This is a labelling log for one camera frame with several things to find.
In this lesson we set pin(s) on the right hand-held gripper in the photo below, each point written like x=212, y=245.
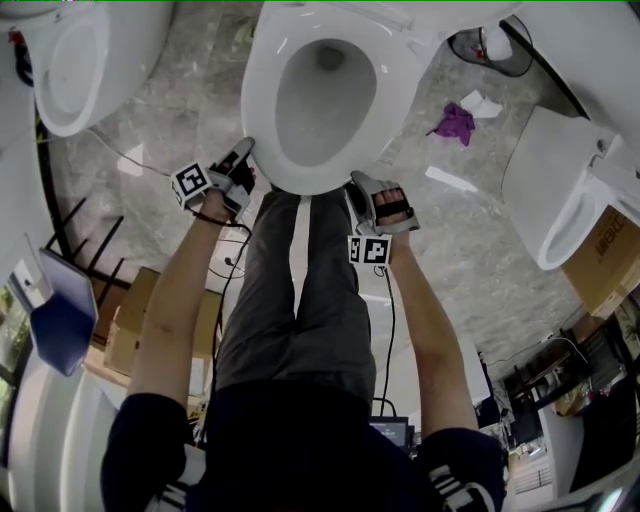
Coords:
x=372, y=250

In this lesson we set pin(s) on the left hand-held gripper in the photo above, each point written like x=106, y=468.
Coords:
x=190, y=182

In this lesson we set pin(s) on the white toilet bowl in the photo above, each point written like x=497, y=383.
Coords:
x=260, y=125

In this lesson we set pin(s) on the white toilet seat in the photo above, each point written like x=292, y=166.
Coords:
x=382, y=15

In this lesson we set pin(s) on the person's left forearm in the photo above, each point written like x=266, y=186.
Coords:
x=170, y=310

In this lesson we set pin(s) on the person's right forearm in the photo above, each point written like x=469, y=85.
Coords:
x=430, y=340

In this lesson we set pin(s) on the white toilet with oval seat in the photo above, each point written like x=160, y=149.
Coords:
x=115, y=60

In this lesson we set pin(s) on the white toilet with square lid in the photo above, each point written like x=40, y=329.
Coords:
x=550, y=165

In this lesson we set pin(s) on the person's right hand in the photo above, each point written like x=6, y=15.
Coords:
x=390, y=199

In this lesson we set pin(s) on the flat white paper strip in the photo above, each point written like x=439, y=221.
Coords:
x=450, y=179

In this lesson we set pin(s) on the purple cloth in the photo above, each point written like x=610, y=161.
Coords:
x=456, y=122

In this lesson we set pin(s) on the crumpled white paper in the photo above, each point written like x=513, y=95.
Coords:
x=482, y=106

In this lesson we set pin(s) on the black metal rack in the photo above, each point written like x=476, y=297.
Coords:
x=107, y=240

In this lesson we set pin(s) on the person's grey trousers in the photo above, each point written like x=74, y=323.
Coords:
x=300, y=340

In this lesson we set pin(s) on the black waste bin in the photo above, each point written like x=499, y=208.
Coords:
x=520, y=62

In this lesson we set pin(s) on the plain cardboard box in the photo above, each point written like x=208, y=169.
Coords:
x=125, y=330

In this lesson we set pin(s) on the blue plastic chair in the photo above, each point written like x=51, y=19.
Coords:
x=62, y=320

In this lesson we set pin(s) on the small black monitor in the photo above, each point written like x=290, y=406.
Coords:
x=392, y=431

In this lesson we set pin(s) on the printed cardboard box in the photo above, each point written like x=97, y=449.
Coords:
x=610, y=260

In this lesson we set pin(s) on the large white ceramic fixture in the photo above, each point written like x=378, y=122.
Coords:
x=590, y=50

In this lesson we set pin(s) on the person's dark shirt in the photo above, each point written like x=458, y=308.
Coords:
x=300, y=450

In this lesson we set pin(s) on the black shelving unit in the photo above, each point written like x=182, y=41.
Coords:
x=600, y=360

